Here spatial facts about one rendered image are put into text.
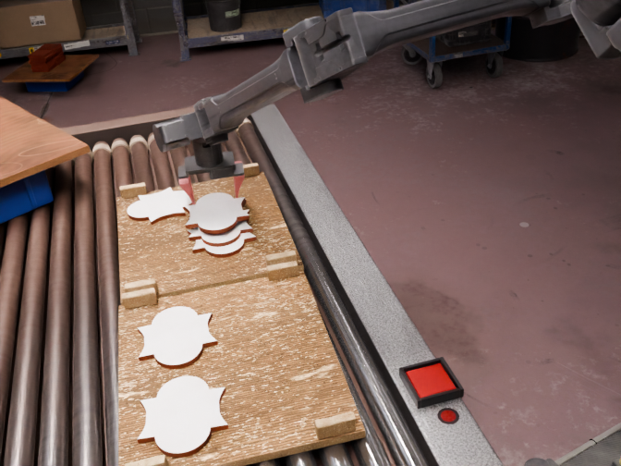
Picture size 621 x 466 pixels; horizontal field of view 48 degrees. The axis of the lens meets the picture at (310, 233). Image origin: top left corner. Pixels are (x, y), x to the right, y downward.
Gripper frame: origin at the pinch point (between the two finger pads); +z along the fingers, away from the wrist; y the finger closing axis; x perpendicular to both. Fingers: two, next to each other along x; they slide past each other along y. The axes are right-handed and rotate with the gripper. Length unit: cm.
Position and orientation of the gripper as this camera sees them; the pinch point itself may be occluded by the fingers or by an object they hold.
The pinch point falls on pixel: (214, 198)
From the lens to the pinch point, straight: 152.6
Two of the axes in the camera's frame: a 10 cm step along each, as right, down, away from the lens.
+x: -1.8, -5.4, 8.2
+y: 9.8, -1.5, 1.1
